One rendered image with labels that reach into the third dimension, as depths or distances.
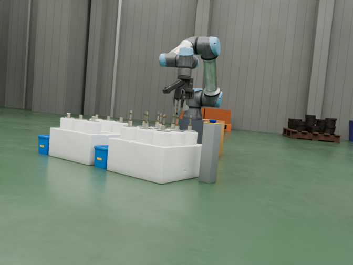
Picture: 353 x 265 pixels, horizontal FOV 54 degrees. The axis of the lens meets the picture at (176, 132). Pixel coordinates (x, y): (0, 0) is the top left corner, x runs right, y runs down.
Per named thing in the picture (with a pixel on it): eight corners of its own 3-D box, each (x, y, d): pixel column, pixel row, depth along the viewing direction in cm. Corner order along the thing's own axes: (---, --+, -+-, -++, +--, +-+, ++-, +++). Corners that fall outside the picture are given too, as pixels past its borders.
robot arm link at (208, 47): (204, 100, 265) (198, 32, 230) (224, 102, 261) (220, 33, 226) (200, 110, 257) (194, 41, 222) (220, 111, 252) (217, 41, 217)
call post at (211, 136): (205, 179, 190) (210, 122, 188) (216, 182, 185) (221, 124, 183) (197, 181, 184) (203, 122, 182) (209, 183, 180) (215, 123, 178)
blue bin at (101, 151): (128, 162, 224) (130, 143, 223) (141, 165, 217) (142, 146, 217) (91, 166, 200) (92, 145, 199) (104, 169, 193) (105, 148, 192)
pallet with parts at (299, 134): (325, 138, 784) (328, 116, 780) (341, 143, 645) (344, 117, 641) (282, 134, 803) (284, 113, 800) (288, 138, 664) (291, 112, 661)
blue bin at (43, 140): (72, 150, 255) (73, 134, 254) (82, 152, 249) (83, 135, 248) (35, 152, 230) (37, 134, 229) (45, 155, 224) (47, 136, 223)
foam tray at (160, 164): (152, 164, 223) (154, 136, 222) (204, 176, 200) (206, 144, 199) (106, 170, 192) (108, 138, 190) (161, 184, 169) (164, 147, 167)
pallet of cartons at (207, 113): (232, 129, 827) (234, 110, 824) (230, 131, 737) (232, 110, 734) (180, 124, 853) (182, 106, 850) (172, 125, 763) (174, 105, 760)
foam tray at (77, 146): (94, 152, 255) (96, 128, 254) (134, 160, 233) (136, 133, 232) (48, 155, 223) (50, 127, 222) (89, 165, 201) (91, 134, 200)
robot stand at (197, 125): (179, 156, 273) (183, 118, 271) (201, 159, 269) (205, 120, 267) (174, 159, 255) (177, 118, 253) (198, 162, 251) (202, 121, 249)
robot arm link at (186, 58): (196, 49, 188) (191, 46, 180) (194, 70, 189) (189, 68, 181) (182, 49, 190) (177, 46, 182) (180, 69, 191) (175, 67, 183)
